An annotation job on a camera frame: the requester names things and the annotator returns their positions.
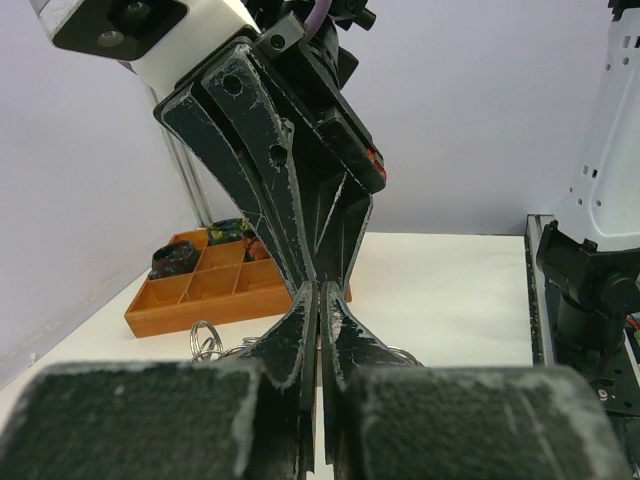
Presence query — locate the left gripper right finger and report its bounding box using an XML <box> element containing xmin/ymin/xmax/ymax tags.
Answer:
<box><xmin>319</xmin><ymin>282</ymin><xmax>632</xmax><ymax>479</ymax></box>

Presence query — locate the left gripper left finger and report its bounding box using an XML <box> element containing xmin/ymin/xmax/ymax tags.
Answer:
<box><xmin>1</xmin><ymin>282</ymin><xmax>318</xmax><ymax>479</ymax></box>

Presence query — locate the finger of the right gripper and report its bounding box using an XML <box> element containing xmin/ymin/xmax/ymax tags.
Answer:
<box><xmin>201</xmin><ymin>39</ymin><xmax>372</xmax><ymax>291</ymax></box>
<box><xmin>154</xmin><ymin>84</ymin><xmax>304</xmax><ymax>295</ymax></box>

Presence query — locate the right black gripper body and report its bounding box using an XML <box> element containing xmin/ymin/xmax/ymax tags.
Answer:
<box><xmin>251</xmin><ymin>12</ymin><xmax>387</xmax><ymax>193</ymax></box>

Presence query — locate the silver keyring with keys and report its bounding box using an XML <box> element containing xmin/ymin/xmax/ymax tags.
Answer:
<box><xmin>187</xmin><ymin>319</ymin><xmax>426</xmax><ymax>367</ymax></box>

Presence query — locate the green yellow round part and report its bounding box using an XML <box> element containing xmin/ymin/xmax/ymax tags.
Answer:
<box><xmin>207</xmin><ymin>218</ymin><xmax>255</xmax><ymax>246</ymax></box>

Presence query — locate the orange compartment tray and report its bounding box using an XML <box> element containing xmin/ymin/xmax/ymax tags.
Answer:
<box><xmin>123</xmin><ymin>227</ymin><xmax>353</xmax><ymax>339</ymax></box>

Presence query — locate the black round part top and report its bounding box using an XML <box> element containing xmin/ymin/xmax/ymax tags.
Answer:
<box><xmin>148</xmin><ymin>240</ymin><xmax>200</xmax><ymax>280</ymax></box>

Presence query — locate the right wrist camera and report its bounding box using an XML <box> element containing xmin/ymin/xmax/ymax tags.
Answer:
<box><xmin>30</xmin><ymin>0</ymin><xmax>260</xmax><ymax>97</ymax></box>

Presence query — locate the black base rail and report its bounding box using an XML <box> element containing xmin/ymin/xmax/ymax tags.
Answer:
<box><xmin>524</xmin><ymin>215</ymin><xmax>639</xmax><ymax>478</ymax></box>

